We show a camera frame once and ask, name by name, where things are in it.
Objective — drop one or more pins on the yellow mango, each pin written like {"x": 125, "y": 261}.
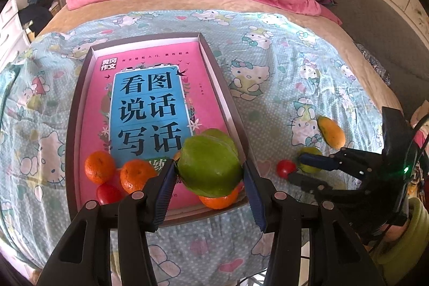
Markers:
{"x": 333, "y": 135}

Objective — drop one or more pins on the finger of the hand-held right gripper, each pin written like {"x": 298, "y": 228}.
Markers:
{"x": 308, "y": 182}
{"x": 318, "y": 159}

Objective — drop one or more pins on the grey upholstered headboard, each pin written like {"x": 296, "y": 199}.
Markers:
{"x": 368, "y": 4}

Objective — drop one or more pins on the red tomato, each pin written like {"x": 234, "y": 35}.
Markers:
{"x": 285, "y": 168}
{"x": 109, "y": 194}

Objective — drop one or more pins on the bed with tan sheet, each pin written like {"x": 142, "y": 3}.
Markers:
{"x": 352, "y": 34}

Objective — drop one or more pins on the dark brown tray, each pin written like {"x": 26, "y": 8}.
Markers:
{"x": 219, "y": 78}

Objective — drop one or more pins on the person's right hand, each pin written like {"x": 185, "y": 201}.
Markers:
{"x": 393, "y": 233}

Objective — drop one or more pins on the dark patterned cloth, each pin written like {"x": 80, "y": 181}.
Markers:
{"x": 373, "y": 63}

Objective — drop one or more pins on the colourful printed cloth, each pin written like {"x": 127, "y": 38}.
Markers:
{"x": 424, "y": 145}

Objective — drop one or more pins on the small green round fruit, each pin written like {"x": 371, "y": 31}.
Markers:
{"x": 311, "y": 150}

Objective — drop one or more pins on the person's right forearm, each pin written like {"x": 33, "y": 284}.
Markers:
{"x": 412, "y": 239}

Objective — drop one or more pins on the orange tangerine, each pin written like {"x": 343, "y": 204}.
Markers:
{"x": 218, "y": 202}
{"x": 137, "y": 176}
{"x": 100, "y": 168}

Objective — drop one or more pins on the pink book with blue label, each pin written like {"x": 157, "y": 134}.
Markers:
{"x": 201, "y": 98}

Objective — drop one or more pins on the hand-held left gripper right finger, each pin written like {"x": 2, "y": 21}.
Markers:
{"x": 253, "y": 202}

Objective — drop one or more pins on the light blue printed blanket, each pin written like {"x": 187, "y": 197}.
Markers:
{"x": 285, "y": 48}

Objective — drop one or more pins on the white dresser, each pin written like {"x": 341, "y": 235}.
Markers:
{"x": 10, "y": 24}

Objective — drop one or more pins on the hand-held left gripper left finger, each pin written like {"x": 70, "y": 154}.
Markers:
{"x": 166, "y": 192}

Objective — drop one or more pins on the black cloth bundle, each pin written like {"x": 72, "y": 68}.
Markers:
{"x": 35, "y": 18}

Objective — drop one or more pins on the smooth green fruit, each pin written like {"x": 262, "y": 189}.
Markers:
{"x": 218, "y": 135}
{"x": 207, "y": 168}

